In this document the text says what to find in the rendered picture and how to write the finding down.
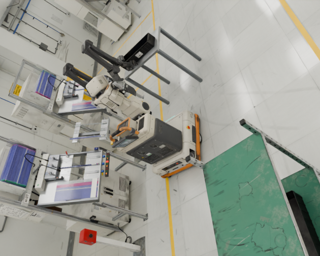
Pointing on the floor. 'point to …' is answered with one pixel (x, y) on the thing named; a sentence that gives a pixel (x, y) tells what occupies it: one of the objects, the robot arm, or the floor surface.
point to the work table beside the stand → (164, 57)
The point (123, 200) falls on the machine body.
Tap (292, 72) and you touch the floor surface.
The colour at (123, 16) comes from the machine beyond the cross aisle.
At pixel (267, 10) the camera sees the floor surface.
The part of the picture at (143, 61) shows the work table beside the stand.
